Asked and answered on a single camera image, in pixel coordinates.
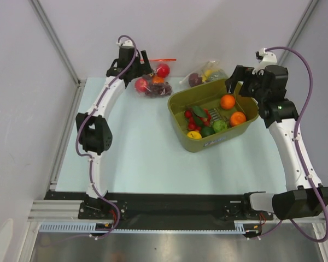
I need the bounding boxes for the clear zip bag orange seal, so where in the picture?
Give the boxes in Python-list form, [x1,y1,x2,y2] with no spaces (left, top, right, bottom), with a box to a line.
[134,58,177,98]

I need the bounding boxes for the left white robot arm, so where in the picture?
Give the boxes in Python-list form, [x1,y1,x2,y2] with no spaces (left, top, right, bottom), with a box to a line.
[75,47,153,218]

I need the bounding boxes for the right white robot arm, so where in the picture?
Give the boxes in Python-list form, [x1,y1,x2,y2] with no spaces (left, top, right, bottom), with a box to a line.
[225,65,328,220]

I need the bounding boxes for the small orange fake tangerine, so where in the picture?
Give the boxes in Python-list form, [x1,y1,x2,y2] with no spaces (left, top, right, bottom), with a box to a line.
[152,76,165,84]

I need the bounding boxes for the fake netted melon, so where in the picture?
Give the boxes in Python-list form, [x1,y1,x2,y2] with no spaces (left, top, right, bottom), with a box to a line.
[209,69,229,81]

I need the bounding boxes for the red fake apple upper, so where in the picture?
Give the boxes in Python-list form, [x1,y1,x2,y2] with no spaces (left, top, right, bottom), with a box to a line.
[156,63,170,78]

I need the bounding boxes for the red fake apple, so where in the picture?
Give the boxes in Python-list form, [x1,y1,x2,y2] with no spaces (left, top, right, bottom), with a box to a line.
[156,63,170,78]
[134,78,148,92]

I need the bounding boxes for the red fake apple lower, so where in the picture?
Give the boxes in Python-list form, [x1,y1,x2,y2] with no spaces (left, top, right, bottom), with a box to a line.
[134,78,148,92]

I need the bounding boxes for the orange fake fruit far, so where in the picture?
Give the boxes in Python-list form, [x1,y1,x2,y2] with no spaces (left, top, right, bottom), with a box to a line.
[220,94,236,110]

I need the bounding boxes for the orange fake fruit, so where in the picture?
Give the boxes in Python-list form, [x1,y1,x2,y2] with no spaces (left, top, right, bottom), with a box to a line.
[220,94,236,110]
[229,111,247,127]

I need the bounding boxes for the dark purple fake grapes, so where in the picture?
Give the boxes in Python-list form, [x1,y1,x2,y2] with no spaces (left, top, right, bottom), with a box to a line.
[144,82,172,98]

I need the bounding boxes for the orange fake fruit near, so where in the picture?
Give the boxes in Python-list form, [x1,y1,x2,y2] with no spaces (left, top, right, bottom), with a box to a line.
[229,111,247,127]

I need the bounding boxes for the dark purple fake plum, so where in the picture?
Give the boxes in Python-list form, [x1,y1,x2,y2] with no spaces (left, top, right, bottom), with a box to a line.
[188,73,203,87]

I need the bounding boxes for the fake lychee bunch with leaf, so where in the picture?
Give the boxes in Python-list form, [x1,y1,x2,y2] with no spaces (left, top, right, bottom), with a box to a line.
[184,106,212,132]

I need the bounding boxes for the dark green fake lime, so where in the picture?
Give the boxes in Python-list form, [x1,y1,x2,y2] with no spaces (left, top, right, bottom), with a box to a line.
[200,126,215,138]

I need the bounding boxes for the yellow fake apple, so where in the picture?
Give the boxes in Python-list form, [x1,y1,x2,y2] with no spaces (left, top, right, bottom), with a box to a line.
[187,130,202,139]

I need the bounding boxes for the olive green plastic bin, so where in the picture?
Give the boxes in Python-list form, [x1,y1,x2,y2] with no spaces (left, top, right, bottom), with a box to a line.
[168,79,258,152]

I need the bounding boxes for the light green custard apple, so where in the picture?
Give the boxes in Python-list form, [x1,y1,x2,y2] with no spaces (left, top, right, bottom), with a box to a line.
[213,120,229,133]

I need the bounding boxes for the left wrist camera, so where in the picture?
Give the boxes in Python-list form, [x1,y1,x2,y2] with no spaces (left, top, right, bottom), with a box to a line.
[117,40,134,47]

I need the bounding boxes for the white slotted cable duct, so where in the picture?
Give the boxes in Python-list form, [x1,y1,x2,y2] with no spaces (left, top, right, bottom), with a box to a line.
[39,221,262,234]

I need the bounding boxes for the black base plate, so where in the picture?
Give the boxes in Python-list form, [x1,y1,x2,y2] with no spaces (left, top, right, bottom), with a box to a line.
[44,191,273,229]

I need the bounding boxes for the aluminium frame rail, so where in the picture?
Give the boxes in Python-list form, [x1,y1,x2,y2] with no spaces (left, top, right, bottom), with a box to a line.
[28,200,81,222]

